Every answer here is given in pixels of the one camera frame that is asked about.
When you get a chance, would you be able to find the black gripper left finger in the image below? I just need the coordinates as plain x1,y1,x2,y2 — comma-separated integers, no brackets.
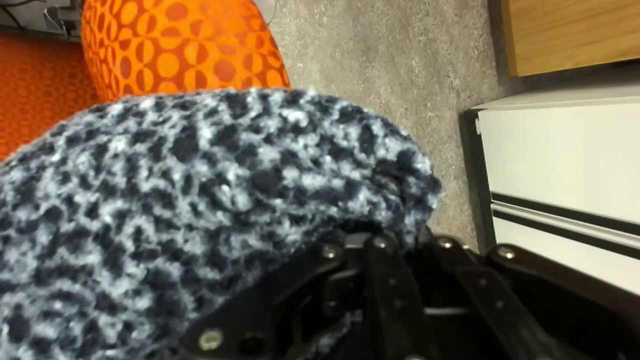
179,230,429,360

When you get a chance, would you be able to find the navy white speckled fleece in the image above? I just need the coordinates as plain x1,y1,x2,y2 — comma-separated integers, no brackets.
0,85,446,360

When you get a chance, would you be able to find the white cabinet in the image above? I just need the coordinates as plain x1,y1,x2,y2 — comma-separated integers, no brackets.
459,81,640,295

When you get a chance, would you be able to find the low wooden cabinet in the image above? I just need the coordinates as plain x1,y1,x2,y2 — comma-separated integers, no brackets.
489,0,640,79

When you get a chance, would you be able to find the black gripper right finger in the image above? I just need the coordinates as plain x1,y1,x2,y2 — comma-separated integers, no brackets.
409,234,640,360

